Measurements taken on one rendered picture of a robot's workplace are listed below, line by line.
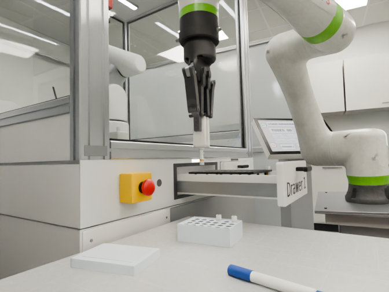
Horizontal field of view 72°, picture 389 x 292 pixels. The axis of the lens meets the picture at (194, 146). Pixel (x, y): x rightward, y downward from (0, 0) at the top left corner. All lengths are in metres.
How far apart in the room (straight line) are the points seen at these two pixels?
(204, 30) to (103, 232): 0.50
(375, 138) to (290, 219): 0.90
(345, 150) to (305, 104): 0.21
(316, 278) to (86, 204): 0.46
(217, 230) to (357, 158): 0.62
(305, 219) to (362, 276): 1.35
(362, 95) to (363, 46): 0.85
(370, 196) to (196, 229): 0.65
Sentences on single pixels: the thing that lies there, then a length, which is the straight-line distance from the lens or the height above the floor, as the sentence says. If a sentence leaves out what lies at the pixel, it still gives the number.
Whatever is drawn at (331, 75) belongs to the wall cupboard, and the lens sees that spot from 4.26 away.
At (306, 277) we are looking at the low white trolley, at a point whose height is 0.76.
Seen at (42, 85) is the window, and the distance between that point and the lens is 0.81.
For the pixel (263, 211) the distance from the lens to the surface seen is 2.59.
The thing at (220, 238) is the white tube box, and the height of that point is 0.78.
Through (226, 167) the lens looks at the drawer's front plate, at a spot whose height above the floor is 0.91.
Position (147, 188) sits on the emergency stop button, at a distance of 0.65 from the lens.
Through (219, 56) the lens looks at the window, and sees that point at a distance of 1.25.
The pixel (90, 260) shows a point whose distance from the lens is 0.52.
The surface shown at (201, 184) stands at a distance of 0.81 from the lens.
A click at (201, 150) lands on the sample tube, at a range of 0.60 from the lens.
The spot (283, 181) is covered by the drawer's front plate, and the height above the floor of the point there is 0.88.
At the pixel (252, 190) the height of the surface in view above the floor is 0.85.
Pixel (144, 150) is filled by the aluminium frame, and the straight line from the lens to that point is 0.75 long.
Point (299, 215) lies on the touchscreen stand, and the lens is 1.82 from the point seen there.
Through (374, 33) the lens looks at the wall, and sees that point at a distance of 4.83.
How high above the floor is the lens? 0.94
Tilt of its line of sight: 3 degrees up
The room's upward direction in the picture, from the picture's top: 1 degrees counter-clockwise
